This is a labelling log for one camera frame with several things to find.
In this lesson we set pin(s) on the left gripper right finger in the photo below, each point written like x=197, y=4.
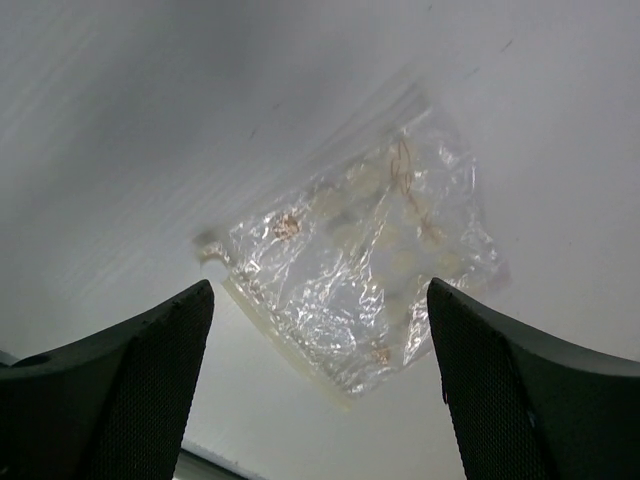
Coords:
x=525, y=404

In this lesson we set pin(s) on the clear zip top bag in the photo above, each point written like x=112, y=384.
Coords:
x=333, y=268

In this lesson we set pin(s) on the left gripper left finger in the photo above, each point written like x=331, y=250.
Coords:
x=113, y=405

